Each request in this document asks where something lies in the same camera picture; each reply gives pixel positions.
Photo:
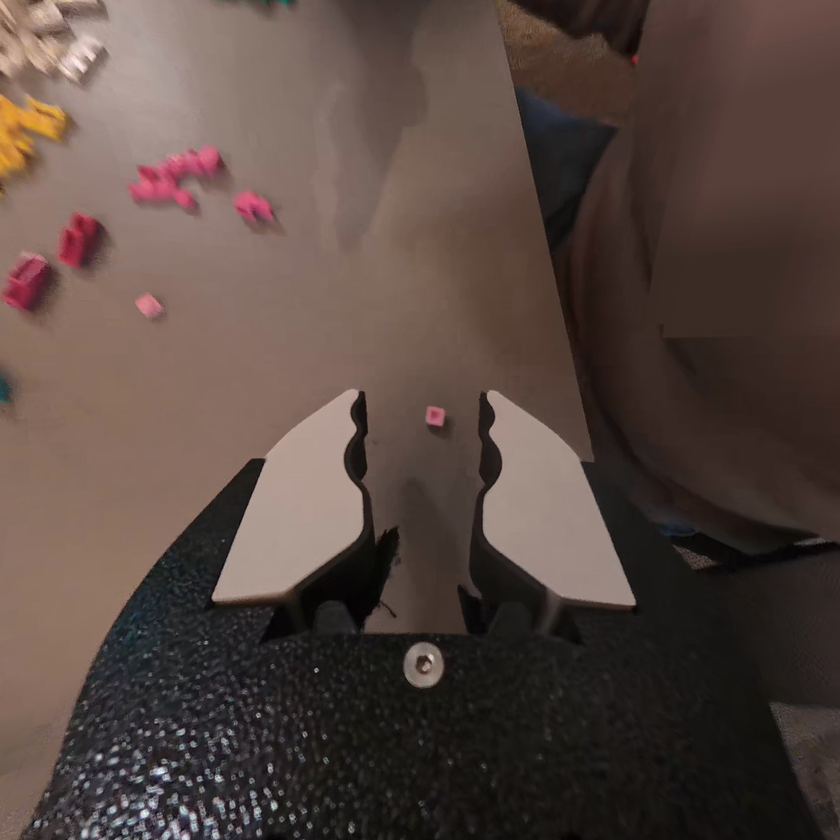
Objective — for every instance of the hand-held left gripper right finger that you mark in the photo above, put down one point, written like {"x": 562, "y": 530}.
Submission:
{"x": 551, "y": 518}

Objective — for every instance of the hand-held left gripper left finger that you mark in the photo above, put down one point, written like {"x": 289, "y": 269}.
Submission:
{"x": 295, "y": 512}

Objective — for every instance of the person's brown sweater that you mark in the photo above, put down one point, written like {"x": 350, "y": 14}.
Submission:
{"x": 617, "y": 394}

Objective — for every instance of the pile of yellow lego pieces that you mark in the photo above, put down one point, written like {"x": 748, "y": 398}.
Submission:
{"x": 26, "y": 131}

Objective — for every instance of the magenta rounded lego piece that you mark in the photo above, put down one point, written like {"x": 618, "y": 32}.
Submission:
{"x": 254, "y": 207}

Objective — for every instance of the pile of white lego pieces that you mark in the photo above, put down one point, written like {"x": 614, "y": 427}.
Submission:
{"x": 46, "y": 39}

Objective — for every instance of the small pink square lego piece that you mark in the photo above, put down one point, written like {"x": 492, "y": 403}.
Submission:
{"x": 435, "y": 417}

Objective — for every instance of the teal curved lego piece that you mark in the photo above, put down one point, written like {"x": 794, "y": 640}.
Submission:
{"x": 5, "y": 387}

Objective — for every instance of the magenta lego slope brick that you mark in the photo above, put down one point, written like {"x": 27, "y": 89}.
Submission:
{"x": 26, "y": 282}
{"x": 80, "y": 239}

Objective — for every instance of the small light pink lego plate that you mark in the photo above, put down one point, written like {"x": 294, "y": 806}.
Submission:
{"x": 149, "y": 306}

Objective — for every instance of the pile of pink lego pieces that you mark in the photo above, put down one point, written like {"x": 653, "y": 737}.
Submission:
{"x": 174, "y": 174}

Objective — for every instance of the blue fabric item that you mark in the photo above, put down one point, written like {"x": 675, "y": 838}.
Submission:
{"x": 564, "y": 151}

